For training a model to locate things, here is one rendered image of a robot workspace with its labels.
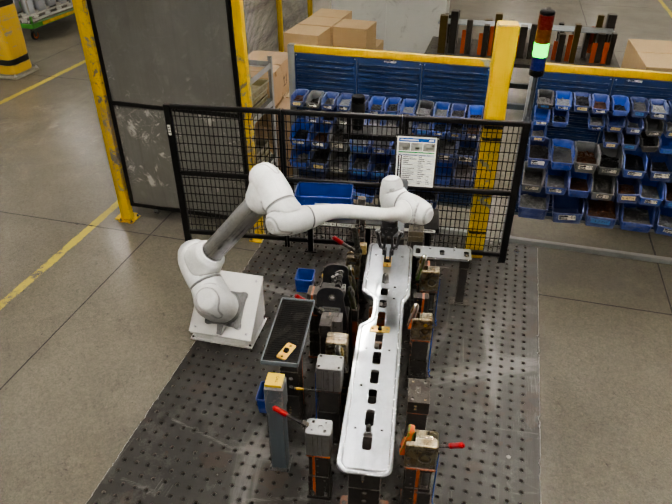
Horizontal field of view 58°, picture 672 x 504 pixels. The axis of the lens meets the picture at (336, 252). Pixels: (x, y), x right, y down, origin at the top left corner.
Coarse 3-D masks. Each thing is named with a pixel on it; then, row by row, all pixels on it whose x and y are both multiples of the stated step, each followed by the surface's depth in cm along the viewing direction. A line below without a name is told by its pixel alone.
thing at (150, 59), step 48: (96, 0) 423; (144, 0) 412; (192, 0) 403; (240, 0) 393; (96, 48) 445; (144, 48) 432; (192, 48) 421; (240, 48) 409; (144, 96) 454; (192, 96) 443; (240, 96) 434; (144, 144) 478; (240, 144) 455; (144, 192) 505; (192, 192) 493; (240, 192) 480
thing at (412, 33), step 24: (336, 0) 849; (360, 0) 840; (384, 0) 832; (408, 0) 824; (432, 0) 816; (384, 24) 849; (408, 24) 841; (432, 24) 833; (384, 48) 868; (408, 48) 859
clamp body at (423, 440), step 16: (416, 432) 204; (432, 432) 204; (416, 448) 200; (432, 448) 199; (416, 464) 205; (432, 464) 204; (416, 480) 210; (400, 496) 223; (416, 496) 214; (432, 496) 217
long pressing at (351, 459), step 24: (408, 264) 296; (384, 288) 280; (408, 288) 280; (384, 312) 266; (360, 336) 252; (384, 336) 253; (360, 360) 241; (384, 360) 241; (384, 384) 230; (360, 408) 221; (384, 408) 221; (360, 432) 212; (384, 432) 212; (360, 456) 203; (384, 456) 203
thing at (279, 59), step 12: (264, 60) 556; (276, 60) 556; (252, 72) 528; (276, 72) 533; (276, 84) 536; (288, 84) 576; (276, 96) 540; (288, 96) 564; (276, 108) 572; (288, 108) 539; (288, 120) 531; (264, 132) 571; (276, 132) 539; (288, 132) 537; (288, 144) 544; (288, 156) 551
